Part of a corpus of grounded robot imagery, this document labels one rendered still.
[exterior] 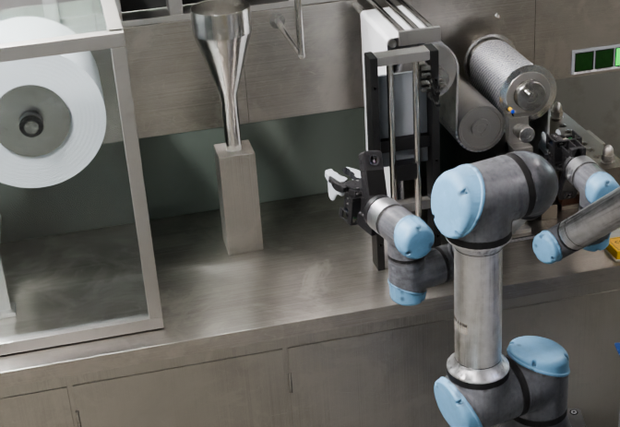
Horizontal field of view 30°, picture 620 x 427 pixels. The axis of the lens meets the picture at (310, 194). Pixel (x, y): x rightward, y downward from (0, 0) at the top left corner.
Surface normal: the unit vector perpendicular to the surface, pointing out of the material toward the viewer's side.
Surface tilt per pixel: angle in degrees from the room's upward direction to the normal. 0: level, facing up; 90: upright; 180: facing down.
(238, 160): 90
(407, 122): 90
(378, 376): 90
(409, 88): 90
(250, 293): 0
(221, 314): 0
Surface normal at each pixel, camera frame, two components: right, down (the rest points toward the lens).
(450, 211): -0.90, 0.12
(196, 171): 0.22, 0.41
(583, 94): 0.00, 0.44
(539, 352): 0.06, -0.92
